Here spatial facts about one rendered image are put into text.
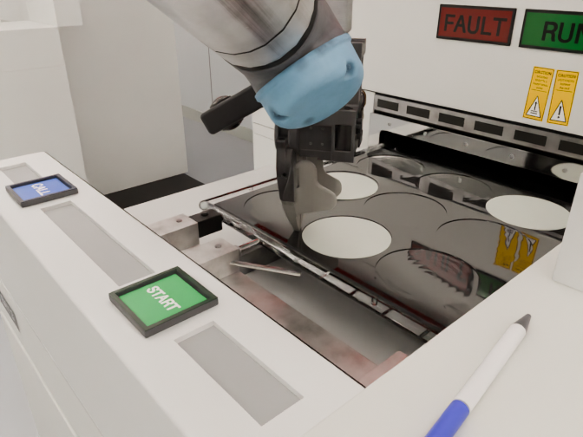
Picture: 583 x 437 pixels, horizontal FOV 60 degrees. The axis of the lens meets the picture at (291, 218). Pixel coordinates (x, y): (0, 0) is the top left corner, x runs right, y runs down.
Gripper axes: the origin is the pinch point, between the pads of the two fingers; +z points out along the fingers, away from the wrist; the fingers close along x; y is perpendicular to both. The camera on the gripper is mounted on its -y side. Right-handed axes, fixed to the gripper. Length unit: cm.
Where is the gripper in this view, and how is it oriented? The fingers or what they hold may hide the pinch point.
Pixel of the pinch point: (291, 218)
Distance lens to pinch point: 58.2
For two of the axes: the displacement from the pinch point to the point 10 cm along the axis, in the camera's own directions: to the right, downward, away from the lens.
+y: 9.7, 1.0, -2.1
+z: 0.0, 9.0, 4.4
